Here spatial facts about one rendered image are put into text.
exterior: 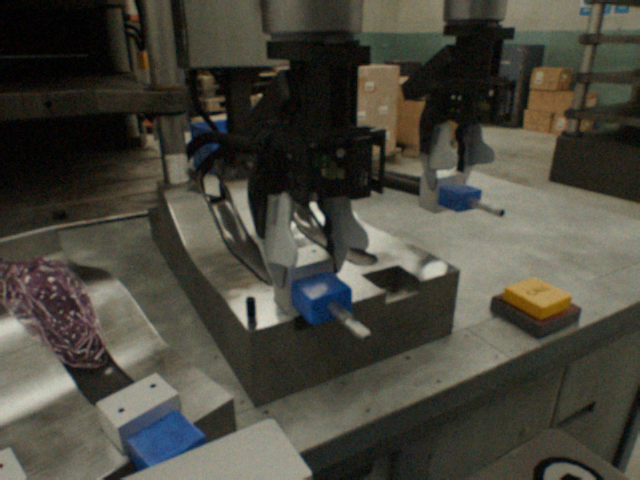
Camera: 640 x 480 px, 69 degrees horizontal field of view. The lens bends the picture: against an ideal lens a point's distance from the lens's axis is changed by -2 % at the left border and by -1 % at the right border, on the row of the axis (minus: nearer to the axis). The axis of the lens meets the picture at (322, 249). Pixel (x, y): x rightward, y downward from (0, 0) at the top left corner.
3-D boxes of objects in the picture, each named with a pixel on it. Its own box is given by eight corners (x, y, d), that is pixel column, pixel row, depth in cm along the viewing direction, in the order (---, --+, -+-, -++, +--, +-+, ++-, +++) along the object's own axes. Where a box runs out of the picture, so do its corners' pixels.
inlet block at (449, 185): (511, 229, 62) (518, 190, 60) (485, 236, 60) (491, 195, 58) (443, 202, 72) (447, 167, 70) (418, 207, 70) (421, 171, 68)
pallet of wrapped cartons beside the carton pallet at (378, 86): (402, 163, 476) (409, 65, 438) (343, 176, 431) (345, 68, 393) (326, 144, 564) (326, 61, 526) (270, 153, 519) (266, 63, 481)
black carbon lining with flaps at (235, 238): (386, 276, 57) (391, 201, 53) (263, 310, 50) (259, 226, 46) (270, 199, 85) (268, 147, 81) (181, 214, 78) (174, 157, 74)
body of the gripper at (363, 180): (302, 218, 35) (298, 41, 30) (257, 188, 42) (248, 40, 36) (386, 201, 38) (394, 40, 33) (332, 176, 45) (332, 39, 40)
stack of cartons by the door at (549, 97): (592, 136, 619) (607, 69, 585) (579, 139, 602) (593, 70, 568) (534, 127, 683) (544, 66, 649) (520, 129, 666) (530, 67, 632)
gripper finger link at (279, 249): (272, 312, 39) (292, 205, 36) (246, 282, 43) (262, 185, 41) (305, 310, 40) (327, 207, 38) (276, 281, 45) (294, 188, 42)
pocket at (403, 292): (420, 309, 53) (423, 280, 52) (382, 322, 51) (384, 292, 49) (395, 292, 57) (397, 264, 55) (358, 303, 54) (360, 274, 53)
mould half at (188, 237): (452, 334, 58) (465, 233, 52) (255, 408, 46) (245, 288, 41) (280, 215, 98) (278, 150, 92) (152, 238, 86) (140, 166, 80)
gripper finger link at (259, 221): (246, 239, 40) (262, 135, 37) (239, 233, 41) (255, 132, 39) (294, 240, 43) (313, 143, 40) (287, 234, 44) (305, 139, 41)
